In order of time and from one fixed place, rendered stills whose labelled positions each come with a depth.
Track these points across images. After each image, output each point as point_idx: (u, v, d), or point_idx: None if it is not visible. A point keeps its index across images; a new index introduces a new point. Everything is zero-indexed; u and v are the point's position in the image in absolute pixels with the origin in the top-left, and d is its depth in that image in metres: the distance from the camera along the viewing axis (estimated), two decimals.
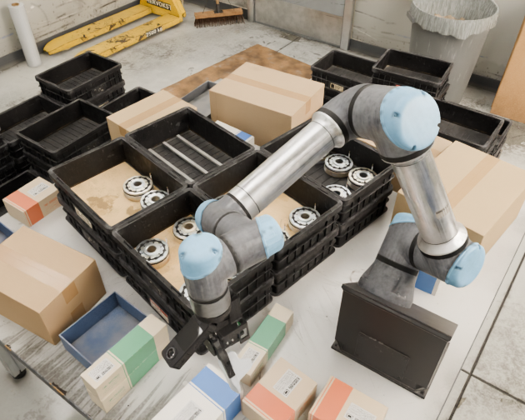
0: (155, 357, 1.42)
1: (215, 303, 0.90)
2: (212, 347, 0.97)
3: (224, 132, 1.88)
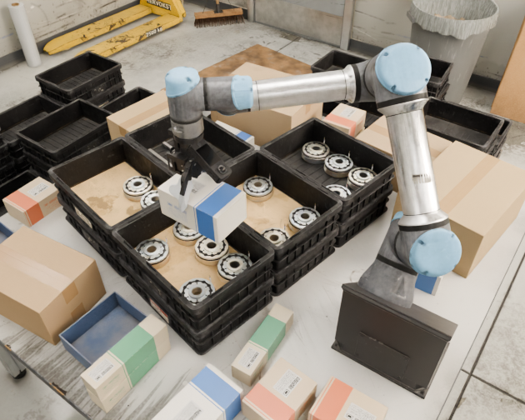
0: (155, 357, 1.42)
1: None
2: None
3: (224, 132, 1.88)
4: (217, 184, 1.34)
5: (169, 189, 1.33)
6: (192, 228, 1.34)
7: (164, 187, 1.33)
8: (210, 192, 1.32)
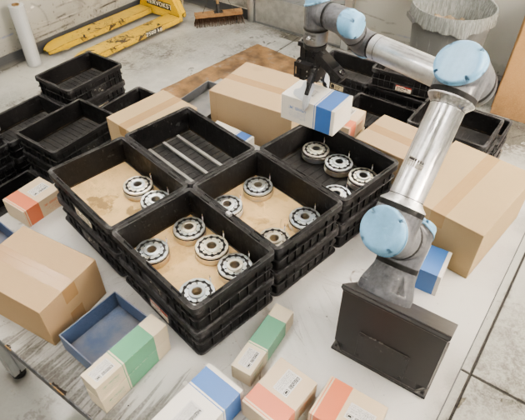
0: (155, 357, 1.42)
1: None
2: None
3: (224, 132, 1.88)
4: (328, 91, 1.68)
5: (292, 94, 1.66)
6: (308, 126, 1.68)
7: (287, 92, 1.67)
8: (324, 96, 1.66)
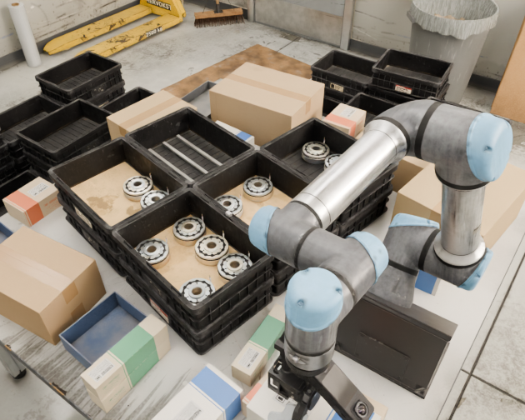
0: (155, 357, 1.42)
1: None
2: None
3: (224, 132, 1.88)
4: None
5: (266, 410, 0.88)
6: None
7: (257, 404, 0.89)
8: (327, 417, 0.87)
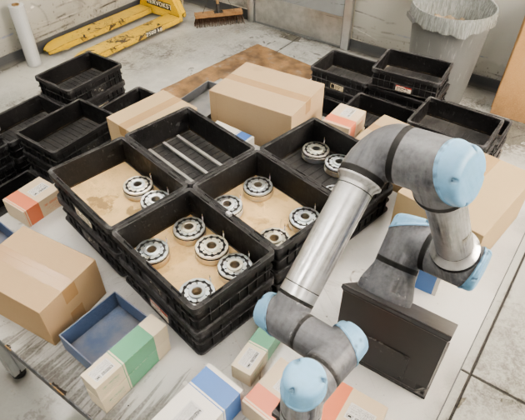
0: (155, 357, 1.42)
1: None
2: None
3: (224, 132, 1.88)
4: None
5: None
6: None
7: None
8: None
